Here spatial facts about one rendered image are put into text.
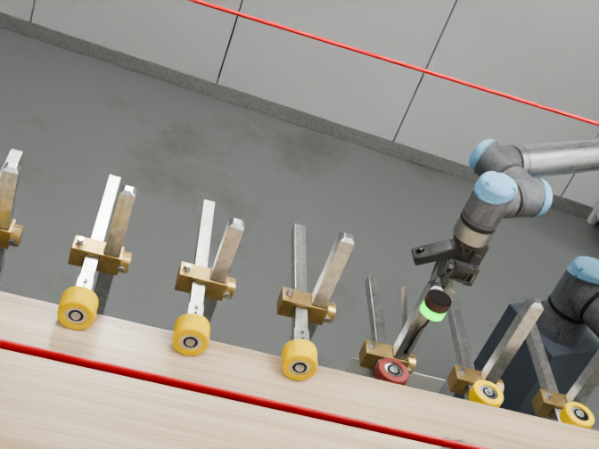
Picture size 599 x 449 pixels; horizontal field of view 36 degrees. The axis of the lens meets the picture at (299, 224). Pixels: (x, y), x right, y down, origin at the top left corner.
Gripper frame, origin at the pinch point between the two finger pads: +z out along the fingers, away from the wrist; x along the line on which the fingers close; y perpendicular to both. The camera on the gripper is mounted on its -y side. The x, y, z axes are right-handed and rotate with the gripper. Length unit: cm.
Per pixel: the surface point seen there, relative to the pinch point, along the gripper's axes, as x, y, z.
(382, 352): -8.8, -7.6, 13.8
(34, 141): 175, -122, 101
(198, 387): -121, -69, -74
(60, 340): -33, -84, 11
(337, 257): -9.6, -28.8, -11.6
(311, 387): -29.8, -27.8, 10.8
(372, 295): 14.2, -8.2, 14.8
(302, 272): 3.3, -31.5, 4.8
